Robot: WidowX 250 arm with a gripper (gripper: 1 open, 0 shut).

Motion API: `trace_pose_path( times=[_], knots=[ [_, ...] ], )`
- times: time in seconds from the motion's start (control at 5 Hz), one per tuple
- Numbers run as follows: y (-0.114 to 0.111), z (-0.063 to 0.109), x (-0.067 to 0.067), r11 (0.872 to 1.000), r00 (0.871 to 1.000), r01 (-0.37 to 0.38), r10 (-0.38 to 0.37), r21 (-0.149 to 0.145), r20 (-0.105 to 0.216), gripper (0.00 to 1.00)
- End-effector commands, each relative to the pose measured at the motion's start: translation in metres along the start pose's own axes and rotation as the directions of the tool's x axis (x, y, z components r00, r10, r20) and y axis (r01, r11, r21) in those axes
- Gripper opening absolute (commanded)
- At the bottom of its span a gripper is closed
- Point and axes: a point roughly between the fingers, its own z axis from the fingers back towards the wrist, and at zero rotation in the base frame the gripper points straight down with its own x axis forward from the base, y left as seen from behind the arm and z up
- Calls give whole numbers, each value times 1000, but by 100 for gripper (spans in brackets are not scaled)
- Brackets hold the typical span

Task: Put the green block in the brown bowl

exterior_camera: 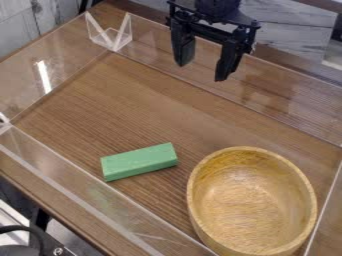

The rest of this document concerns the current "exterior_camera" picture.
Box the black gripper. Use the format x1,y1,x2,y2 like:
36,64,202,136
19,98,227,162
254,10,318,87
167,0,261,81

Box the green rectangular block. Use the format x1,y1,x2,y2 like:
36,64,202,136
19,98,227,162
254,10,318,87
100,143,178,182

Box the brown wooden bowl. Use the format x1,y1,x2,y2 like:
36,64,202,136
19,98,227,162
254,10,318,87
187,146,318,256

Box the clear acrylic tray walls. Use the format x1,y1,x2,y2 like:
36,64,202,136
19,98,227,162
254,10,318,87
0,5,342,256

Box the black table leg bracket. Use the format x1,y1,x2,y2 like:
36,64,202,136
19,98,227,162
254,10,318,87
30,207,76,256

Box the black cable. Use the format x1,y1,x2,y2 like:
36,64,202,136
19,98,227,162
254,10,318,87
0,224,48,256

